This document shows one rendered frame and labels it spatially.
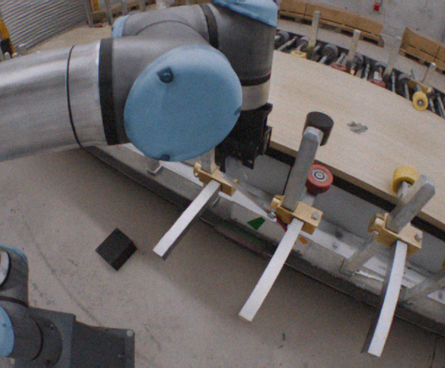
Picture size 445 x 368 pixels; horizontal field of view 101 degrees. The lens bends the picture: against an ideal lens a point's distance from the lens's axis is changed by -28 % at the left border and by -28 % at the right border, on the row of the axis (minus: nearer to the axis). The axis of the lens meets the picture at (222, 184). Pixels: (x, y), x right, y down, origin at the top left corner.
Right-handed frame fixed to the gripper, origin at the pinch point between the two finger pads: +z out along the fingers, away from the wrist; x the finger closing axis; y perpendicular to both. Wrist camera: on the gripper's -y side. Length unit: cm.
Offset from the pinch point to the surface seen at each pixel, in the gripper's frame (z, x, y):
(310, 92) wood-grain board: 8, 63, 2
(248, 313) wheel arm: 11.9, -21.5, 18.4
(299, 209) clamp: 10.9, 7.8, 17.0
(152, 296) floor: 98, -26, -32
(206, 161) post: 7.2, 6.1, -10.6
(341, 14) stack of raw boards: 50, 584, -58
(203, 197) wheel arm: 12.5, -1.3, -6.8
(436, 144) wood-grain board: 8, 68, 61
